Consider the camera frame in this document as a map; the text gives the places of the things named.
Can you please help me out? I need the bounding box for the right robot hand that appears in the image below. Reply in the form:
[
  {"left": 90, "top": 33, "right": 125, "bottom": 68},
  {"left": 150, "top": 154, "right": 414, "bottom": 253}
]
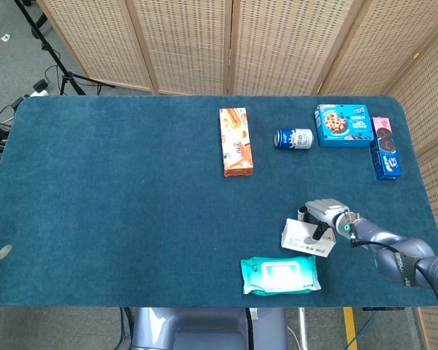
[{"left": 297, "top": 198, "right": 351, "bottom": 241}]

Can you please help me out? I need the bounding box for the white small box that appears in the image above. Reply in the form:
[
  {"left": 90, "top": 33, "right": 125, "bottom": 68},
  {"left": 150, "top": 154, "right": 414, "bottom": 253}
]
[{"left": 280, "top": 217, "right": 337, "bottom": 258}]

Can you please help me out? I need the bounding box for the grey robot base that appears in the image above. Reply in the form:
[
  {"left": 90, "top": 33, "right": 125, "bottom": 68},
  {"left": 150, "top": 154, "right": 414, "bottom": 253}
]
[{"left": 130, "top": 307, "right": 289, "bottom": 350}]

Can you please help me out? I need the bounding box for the blue and pink sandwich cookie box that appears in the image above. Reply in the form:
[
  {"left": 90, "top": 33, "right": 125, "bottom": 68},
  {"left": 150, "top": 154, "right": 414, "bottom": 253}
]
[{"left": 369, "top": 117, "right": 403, "bottom": 182}]

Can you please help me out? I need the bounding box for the blue chocolate chip cookie box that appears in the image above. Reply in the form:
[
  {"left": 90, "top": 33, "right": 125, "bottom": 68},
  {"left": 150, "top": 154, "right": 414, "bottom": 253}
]
[{"left": 314, "top": 104, "right": 375, "bottom": 148}]

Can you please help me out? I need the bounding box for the orange wafer roll box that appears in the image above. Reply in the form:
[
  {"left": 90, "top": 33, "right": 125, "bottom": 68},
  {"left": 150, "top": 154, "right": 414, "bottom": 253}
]
[{"left": 219, "top": 107, "right": 254, "bottom": 178}]

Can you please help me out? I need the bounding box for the teal wet wipes pack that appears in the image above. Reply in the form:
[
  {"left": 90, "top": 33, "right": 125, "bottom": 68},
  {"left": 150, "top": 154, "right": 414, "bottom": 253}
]
[{"left": 239, "top": 254, "right": 322, "bottom": 295}]

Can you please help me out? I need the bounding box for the blue and white can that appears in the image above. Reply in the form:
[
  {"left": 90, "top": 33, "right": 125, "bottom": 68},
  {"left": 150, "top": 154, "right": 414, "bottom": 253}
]
[{"left": 273, "top": 128, "right": 315, "bottom": 151}]

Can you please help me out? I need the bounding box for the woven bamboo folding screen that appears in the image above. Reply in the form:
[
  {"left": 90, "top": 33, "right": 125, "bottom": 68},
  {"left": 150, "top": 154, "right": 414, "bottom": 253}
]
[{"left": 36, "top": 0, "right": 438, "bottom": 350}]

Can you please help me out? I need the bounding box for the blue felt table cover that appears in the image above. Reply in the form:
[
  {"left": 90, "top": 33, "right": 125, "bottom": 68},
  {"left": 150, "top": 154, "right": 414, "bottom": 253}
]
[{"left": 0, "top": 95, "right": 438, "bottom": 309}]

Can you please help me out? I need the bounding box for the black tripod stand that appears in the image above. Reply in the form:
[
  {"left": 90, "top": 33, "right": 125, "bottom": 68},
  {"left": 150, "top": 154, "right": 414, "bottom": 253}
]
[{"left": 13, "top": 0, "right": 115, "bottom": 96}]

